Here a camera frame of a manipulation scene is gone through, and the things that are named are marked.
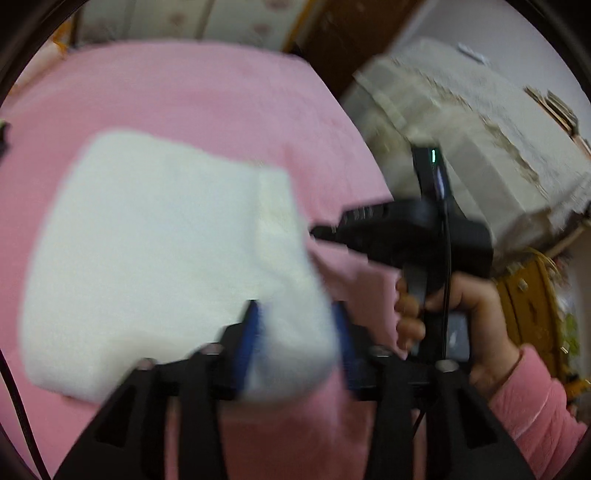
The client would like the yellow wooden dresser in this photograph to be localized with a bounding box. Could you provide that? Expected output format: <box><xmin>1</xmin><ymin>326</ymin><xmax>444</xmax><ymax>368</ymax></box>
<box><xmin>496</xmin><ymin>251</ymin><xmax>583</xmax><ymax>402</ymax></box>

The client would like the person's right hand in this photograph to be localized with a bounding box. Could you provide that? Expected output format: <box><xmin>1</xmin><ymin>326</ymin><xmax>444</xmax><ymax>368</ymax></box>
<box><xmin>394</xmin><ymin>271</ymin><xmax>522</xmax><ymax>400</ymax></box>

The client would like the small white object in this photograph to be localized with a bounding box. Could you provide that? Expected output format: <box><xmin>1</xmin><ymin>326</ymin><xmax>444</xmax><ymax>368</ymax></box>
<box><xmin>458</xmin><ymin>43</ymin><xmax>489</xmax><ymax>64</ymax></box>

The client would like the black cable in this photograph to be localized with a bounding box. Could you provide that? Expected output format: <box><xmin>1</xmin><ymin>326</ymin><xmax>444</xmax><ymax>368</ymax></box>
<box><xmin>411</xmin><ymin>198</ymin><xmax>453</xmax><ymax>437</ymax></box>
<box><xmin>0</xmin><ymin>351</ymin><xmax>51</xmax><ymax>480</ymax></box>

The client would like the brown wooden item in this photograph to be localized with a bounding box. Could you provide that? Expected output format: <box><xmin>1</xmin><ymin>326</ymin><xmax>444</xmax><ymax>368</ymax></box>
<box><xmin>525</xmin><ymin>85</ymin><xmax>580</xmax><ymax>131</ymax></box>

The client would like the brown wooden door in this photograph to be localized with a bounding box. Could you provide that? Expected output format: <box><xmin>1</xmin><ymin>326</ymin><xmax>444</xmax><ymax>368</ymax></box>
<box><xmin>295</xmin><ymin>0</ymin><xmax>416</xmax><ymax>97</ymax></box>

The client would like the lace-covered table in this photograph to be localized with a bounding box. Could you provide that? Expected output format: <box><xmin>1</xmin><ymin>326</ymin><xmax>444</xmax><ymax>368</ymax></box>
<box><xmin>339</xmin><ymin>37</ymin><xmax>591</xmax><ymax>278</ymax></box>

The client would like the pink blanket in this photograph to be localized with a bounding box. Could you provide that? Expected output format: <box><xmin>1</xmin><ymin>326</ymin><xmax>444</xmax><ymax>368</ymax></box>
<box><xmin>0</xmin><ymin>39</ymin><xmax>416</xmax><ymax>480</ymax></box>

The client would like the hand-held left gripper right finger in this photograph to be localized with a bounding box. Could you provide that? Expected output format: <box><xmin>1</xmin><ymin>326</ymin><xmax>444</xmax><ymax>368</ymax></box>
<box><xmin>330</xmin><ymin>302</ymin><xmax>536</xmax><ymax>480</ymax></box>

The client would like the white floral wardrobe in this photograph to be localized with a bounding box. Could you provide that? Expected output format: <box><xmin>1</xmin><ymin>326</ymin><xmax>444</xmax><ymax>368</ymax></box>
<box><xmin>76</xmin><ymin>0</ymin><xmax>319</xmax><ymax>51</ymax></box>

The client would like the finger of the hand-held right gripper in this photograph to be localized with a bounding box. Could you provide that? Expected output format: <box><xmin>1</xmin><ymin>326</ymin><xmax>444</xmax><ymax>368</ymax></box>
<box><xmin>310</xmin><ymin>224</ymin><xmax>366</xmax><ymax>262</ymax></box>

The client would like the white fluffy garment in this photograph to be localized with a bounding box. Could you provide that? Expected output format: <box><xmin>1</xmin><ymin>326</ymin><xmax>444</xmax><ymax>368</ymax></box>
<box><xmin>21</xmin><ymin>129</ymin><xmax>340</xmax><ymax>407</ymax></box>

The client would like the person's right forearm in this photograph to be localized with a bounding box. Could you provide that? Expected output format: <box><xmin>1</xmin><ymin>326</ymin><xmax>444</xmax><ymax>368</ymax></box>
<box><xmin>487</xmin><ymin>346</ymin><xmax>589</xmax><ymax>480</ymax></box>

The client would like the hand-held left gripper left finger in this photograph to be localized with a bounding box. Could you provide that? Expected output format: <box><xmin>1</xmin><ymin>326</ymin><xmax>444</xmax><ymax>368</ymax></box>
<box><xmin>53</xmin><ymin>300</ymin><xmax>264</xmax><ymax>480</ymax></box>

